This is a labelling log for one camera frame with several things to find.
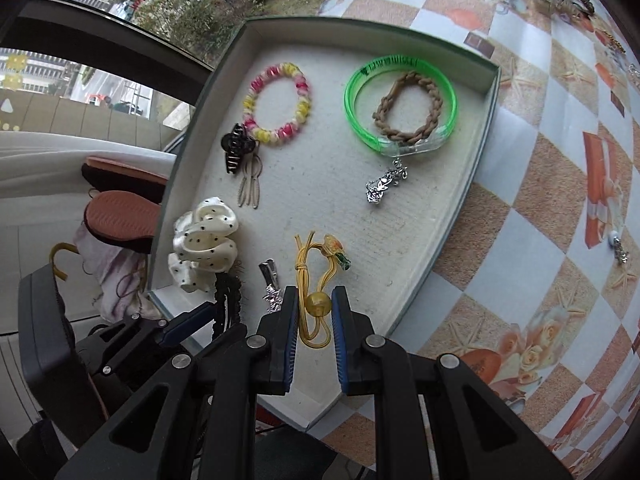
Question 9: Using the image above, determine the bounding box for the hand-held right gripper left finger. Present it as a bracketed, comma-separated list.
[52, 284, 301, 480]

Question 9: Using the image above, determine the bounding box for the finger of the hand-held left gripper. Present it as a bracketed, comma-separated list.
[79, 302, 217, 377]
[91, 312, 169, 349]

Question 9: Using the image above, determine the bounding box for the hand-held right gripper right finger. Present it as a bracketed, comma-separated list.
[331, 285, 573, 480]

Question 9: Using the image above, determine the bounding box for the yellow elastic hair tie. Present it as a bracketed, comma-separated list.
[292, 231, 353, 348]

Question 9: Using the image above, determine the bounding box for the black comb hair clip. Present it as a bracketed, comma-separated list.
[212, 271, 247, 343]

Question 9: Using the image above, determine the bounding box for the small silver hair clip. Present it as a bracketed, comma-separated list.
[258, 259, 285, 315]

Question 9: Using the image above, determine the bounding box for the white polka dot satin scrunchie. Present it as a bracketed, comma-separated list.
[167, 196, 240, 293]

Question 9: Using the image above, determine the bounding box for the silver leaf charm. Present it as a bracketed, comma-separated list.
[366, 157, 412, 206]

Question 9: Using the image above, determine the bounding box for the black claw hair clip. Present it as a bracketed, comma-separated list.
[220, 122, 261, 176]

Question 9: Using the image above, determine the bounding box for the pink yellow spiral hair tie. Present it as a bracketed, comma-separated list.
[242, 62, 312, 147]

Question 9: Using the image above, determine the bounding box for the brown braided hair tie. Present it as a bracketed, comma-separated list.
[372, 71, 445, 142]

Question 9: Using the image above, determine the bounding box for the white printed cloth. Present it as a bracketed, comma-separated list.
[75, 220, 156, 323]

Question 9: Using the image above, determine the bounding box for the brown soled black slipper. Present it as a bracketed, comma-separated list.
[82, 190, 163, 253]
[80, 156, 178, 201]

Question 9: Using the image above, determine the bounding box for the beige feather ornament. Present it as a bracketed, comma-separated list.
[237, 152, 262, 209]

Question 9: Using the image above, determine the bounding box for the white fabric roll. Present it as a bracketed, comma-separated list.
[0, 130, 178, 201]

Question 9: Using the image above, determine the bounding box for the green translucent bangle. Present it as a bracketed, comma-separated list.
[344, 53, 457, 156]

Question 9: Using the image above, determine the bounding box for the checkered printed tablecloth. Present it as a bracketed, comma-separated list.
[320, 0, 640, 466]

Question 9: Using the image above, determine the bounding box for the silver charm with blue bead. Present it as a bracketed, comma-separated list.
[606, 229, 632, 264]

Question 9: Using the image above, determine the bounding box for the black window frame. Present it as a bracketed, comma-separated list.
[0, 0, 236, 126]

